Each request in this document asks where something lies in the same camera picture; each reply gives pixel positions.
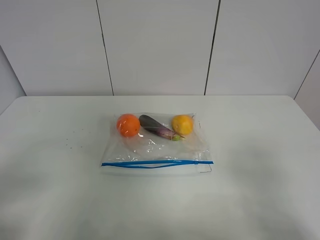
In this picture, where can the clear zip bag blue seal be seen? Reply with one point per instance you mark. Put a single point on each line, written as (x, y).
(147, 151)

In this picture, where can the purple eggplant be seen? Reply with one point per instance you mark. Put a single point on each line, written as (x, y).
(154, 127)

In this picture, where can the yellow citrus fruit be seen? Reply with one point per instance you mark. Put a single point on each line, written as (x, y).
(182, 124)

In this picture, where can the orange fruit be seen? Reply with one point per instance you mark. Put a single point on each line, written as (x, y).
(128, 125)

